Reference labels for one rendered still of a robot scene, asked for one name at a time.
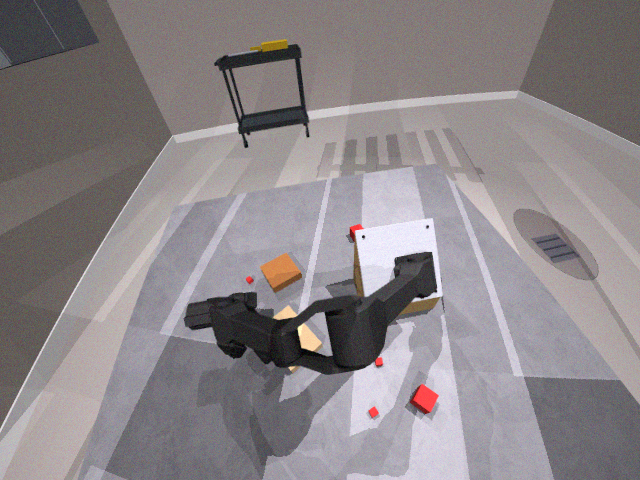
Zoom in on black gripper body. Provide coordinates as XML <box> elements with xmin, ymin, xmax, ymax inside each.
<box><xmin>254</xmin><ymin>310</ymin><xmax>272</xmax><ymax>364</ymax></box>

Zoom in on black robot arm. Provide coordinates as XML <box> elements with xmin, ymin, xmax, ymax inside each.
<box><xmin>184</xmin><ymin>252</ymin><xmax>437</xmax><ymax>375</ymax></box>

